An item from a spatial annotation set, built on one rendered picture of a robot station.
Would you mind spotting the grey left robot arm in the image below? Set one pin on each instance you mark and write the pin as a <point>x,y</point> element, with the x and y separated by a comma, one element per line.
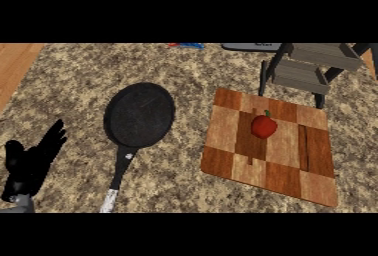
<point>20,206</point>

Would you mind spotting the black frying pan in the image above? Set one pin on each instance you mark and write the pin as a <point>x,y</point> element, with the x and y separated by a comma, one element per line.
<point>138,115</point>

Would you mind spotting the dark grey flat object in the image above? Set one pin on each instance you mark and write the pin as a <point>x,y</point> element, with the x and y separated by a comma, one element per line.
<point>251,46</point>

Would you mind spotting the checkered wooden cutting board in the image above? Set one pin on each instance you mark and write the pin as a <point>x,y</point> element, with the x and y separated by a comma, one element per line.
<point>270,146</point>

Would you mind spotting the red bell pepper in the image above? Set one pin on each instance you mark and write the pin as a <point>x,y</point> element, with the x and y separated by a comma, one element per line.
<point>262,126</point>

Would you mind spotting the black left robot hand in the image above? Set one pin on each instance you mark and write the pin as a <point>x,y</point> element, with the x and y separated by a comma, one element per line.
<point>29,160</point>

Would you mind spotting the blue and red object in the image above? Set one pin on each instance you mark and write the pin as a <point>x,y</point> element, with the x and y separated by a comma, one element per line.
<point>186,45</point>

